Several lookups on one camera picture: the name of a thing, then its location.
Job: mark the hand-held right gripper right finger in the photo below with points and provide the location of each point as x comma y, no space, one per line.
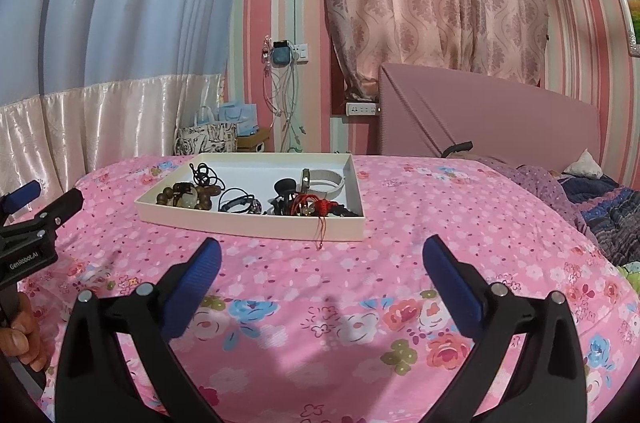
450,288

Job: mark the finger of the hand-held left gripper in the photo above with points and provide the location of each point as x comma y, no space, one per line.
60,208
22,195

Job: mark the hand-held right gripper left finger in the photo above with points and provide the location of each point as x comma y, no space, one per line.
195,283

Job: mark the white shallow tray box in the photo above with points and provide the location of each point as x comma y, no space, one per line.
260,228

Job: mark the black hair claw clip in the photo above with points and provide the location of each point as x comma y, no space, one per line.
285,188

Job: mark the person's left hand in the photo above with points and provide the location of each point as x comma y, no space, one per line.
22,338

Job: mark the pink floral bedsheet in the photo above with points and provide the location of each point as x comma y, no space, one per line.
320,328

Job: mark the floral print gift bag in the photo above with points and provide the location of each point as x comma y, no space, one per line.
205,140

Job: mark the purple dotted blanket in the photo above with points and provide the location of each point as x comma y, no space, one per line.
575,203

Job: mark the brown cardboard box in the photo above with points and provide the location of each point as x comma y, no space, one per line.
255,140

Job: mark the white headband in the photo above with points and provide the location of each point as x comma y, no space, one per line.
327,180

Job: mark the light blue gift bag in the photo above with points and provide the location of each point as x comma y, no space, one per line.
240,118

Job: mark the pink padded headboard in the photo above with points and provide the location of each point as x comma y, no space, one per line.
490,118

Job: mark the green printed cloth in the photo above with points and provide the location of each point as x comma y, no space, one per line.
631,278

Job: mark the white crumpled cloth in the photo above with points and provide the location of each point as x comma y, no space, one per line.
584,164

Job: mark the blue and cream curtain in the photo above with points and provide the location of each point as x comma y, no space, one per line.
110,28

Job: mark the white power strip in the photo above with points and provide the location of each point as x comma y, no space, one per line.
361,108

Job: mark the silver framed picture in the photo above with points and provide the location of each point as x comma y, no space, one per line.
631,13

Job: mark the white wall socket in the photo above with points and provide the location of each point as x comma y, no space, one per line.
301,53

